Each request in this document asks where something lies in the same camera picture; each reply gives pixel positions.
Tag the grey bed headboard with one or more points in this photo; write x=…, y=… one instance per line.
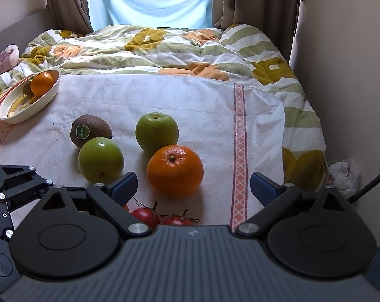
x=20, y=28

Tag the red tomato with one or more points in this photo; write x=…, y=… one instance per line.
x=144, y=216
x=180, y=221

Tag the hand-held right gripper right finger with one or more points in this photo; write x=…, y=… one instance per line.
x=264, y=189

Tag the floral blanket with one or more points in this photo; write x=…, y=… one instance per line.
x=177, y=50

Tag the green apple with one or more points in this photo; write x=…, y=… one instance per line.
x=98, y=160
x=155, y=132

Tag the white towel with red stripe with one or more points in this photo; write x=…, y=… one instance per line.
x=177, y=100

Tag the white oval bowl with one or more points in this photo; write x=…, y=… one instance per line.
x=35, y=107

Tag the kiwi with green sticker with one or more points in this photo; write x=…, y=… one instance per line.
x=95, y=125

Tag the white plastic bag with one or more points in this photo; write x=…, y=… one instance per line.
x=344, y=174

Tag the brown curtain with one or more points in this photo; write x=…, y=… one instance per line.
x=249, y=0
x=67, y=3

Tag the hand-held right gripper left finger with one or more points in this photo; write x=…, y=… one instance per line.
x=125, y=186

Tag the brown kiwi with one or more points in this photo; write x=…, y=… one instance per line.
x=26, y=88

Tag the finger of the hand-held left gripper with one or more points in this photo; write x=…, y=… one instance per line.
x=23, y=186

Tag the large orange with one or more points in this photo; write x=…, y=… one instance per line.
x=174, y=173

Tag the light blue sheer curtain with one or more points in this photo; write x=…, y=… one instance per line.
x=149, y=0

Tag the small orange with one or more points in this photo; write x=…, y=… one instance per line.
x=42, y=84

